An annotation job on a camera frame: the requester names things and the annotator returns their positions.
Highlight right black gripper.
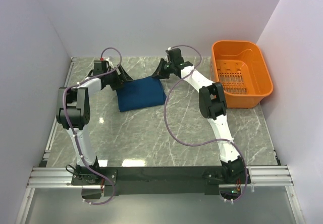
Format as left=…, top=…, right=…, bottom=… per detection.
left=151, top=59, right=174, bottom=80

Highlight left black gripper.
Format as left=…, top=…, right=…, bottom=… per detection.
left=104, top=64, right=133, bottom=91

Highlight blue t shirt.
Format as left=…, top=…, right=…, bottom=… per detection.
left=117, top=77, right=166, bottom=112

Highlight orange plastic basket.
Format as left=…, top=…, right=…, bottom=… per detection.
left=210, top=40, right=274, bottom=108

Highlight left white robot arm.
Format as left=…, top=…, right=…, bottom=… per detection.
left=56, top=58, right=133, bottom=185

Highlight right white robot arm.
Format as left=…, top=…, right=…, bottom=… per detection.
left=152, top=45, right=248, bottom=184

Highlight black base beam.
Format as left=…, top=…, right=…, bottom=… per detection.
left=71, top=166, right=251, bottom=196

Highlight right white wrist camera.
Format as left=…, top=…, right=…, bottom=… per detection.
left=165, top=47, right=173, bottom=62

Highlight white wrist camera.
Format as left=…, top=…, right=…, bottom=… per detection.
left=165, top=47, right=173, bottom=62
left=99, top=57, right=114, bottom=71

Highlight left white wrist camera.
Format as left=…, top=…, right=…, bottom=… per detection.
left=99, top=57, right=114, bottom=71

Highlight aluminium rail frame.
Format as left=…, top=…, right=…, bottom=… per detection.
left=15, top=57, right=306, bottom=224

